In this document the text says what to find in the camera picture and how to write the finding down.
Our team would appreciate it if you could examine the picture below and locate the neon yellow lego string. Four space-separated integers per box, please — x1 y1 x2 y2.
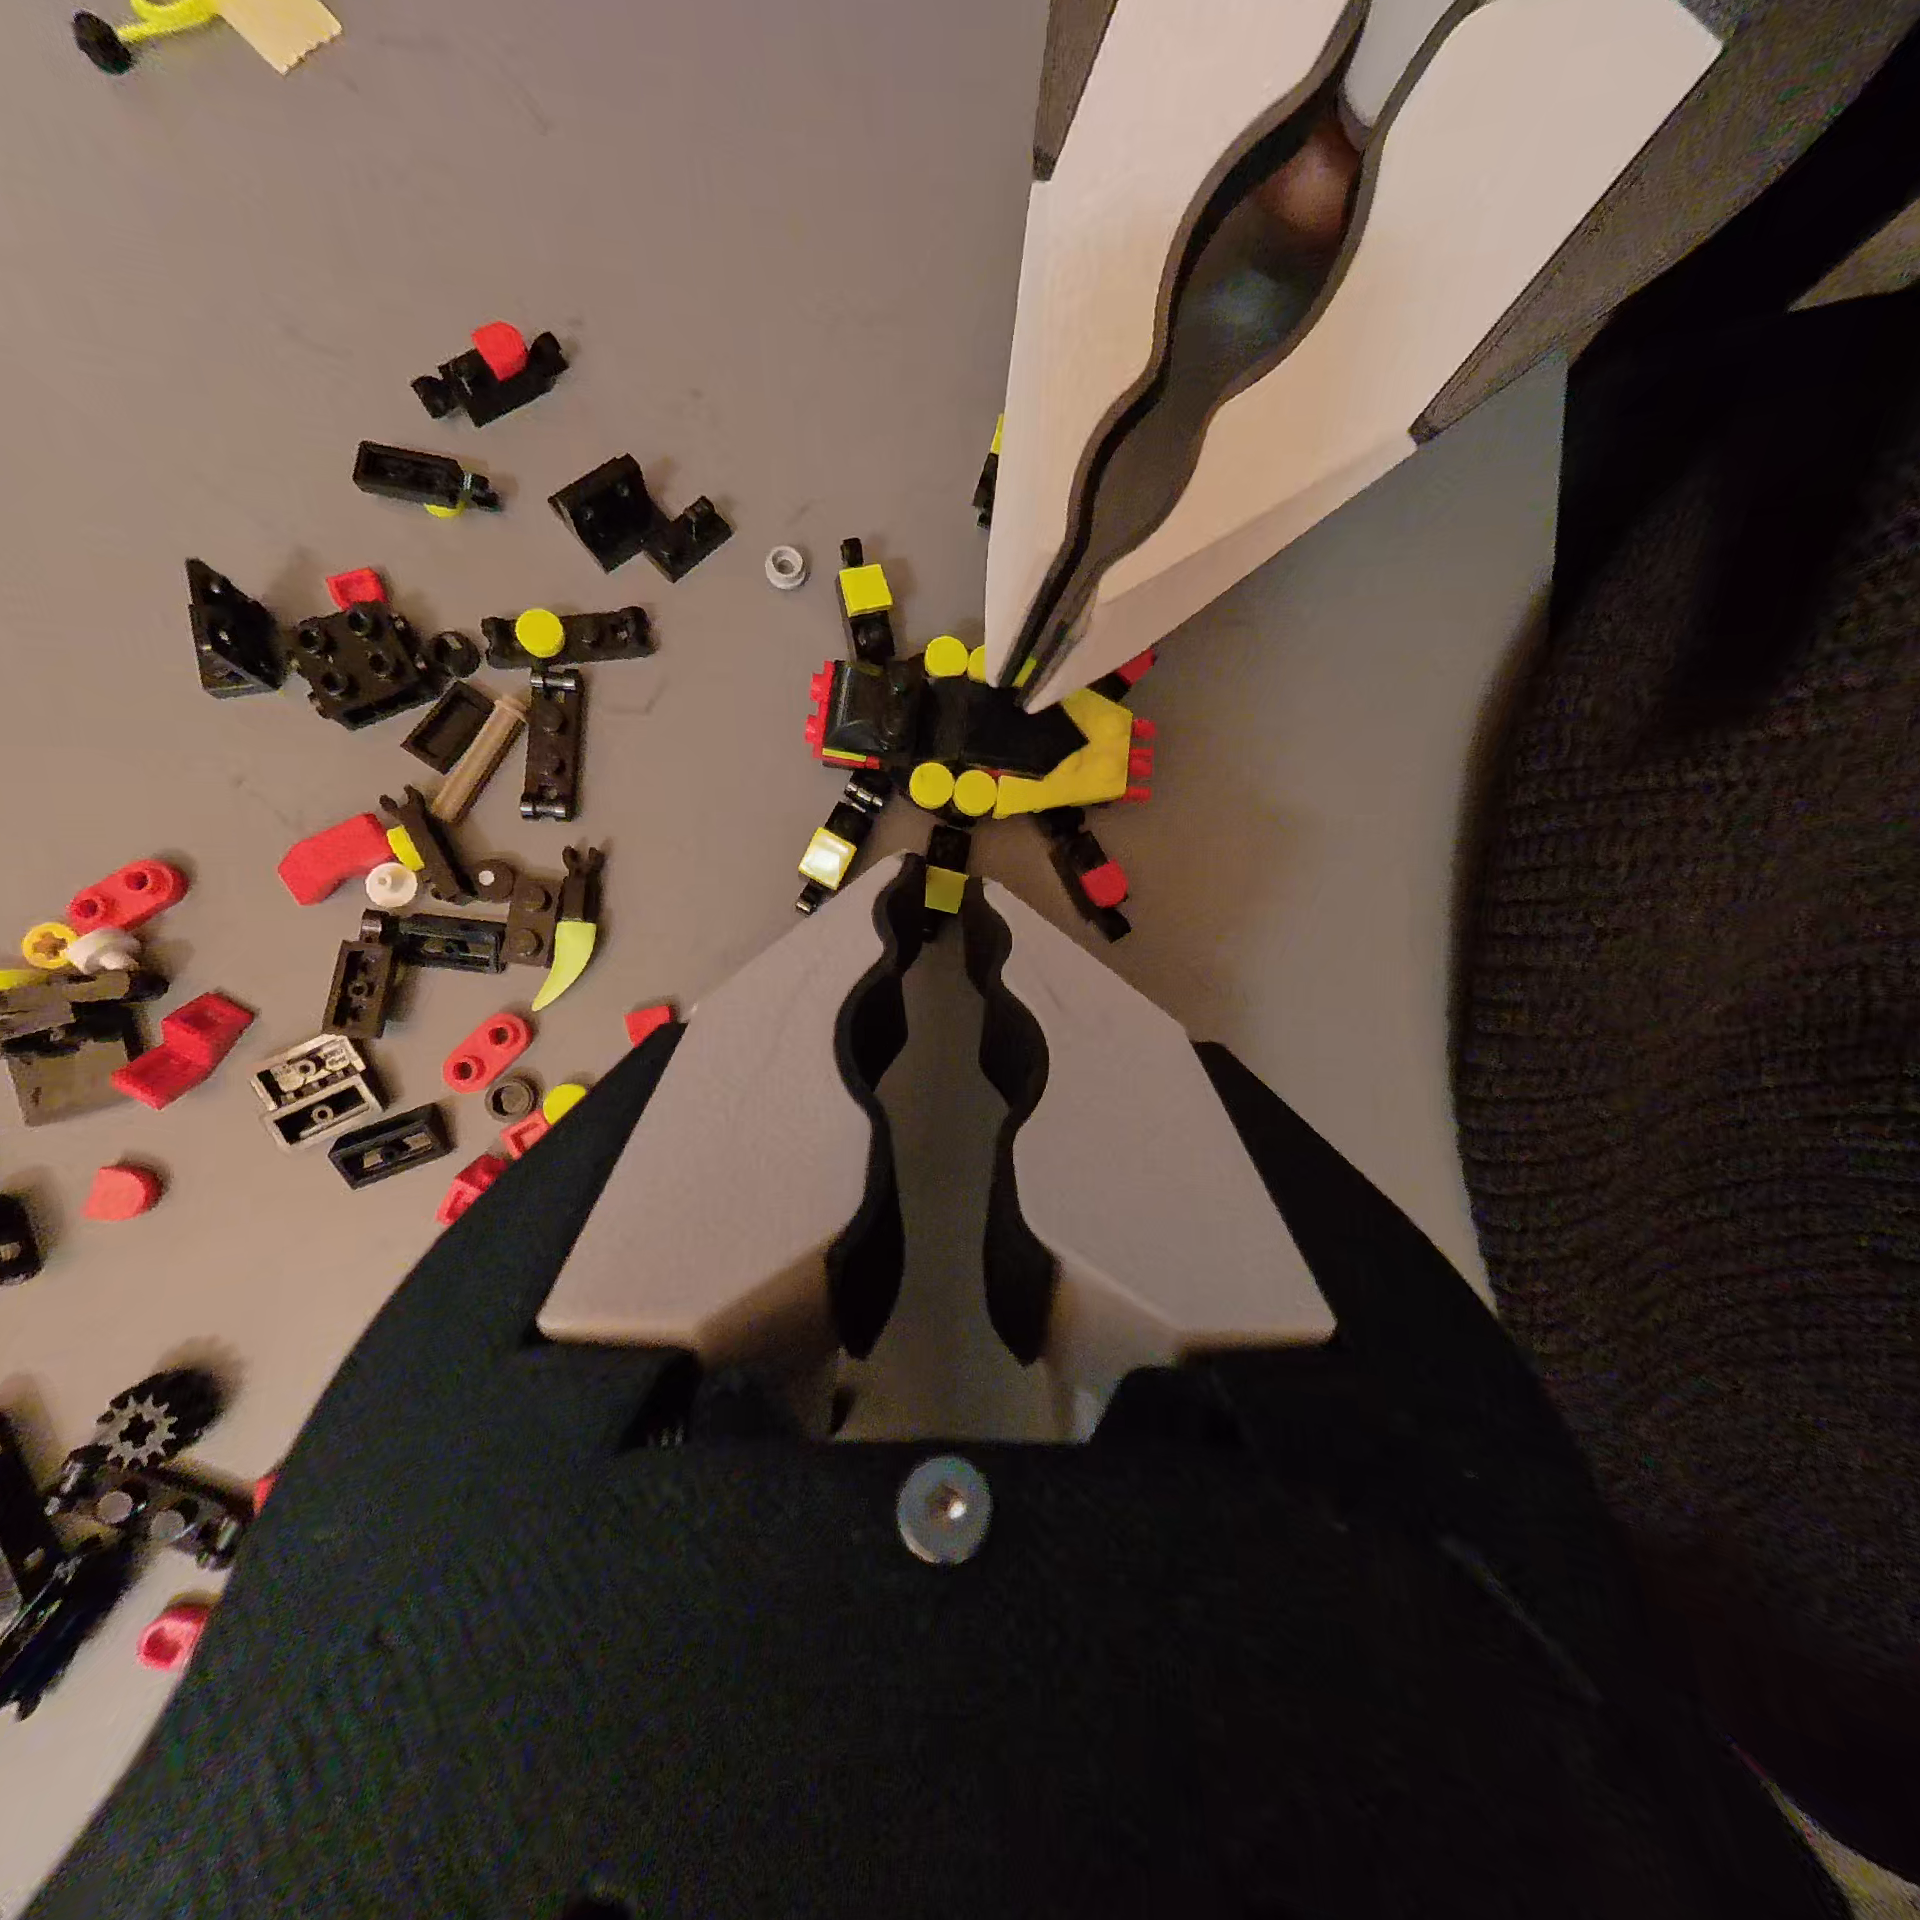
73 0 227 74

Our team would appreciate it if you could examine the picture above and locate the pile of loose lego pieces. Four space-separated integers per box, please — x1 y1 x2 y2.
0 319 739 1727

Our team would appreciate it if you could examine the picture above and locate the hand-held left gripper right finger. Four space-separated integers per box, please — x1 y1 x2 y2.
959 877 1338 1445

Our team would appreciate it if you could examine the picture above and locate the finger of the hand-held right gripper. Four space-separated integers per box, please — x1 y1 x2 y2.
985 0 1376 691
1028 0 1723 714

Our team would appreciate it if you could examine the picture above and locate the beige paper tag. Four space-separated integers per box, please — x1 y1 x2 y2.
222 0 346 74

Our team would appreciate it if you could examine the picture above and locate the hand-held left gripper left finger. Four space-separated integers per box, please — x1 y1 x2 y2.
537 849 924 1442

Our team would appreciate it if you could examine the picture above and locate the black yellow lego spider model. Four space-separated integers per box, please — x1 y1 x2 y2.
795 532 1161 942

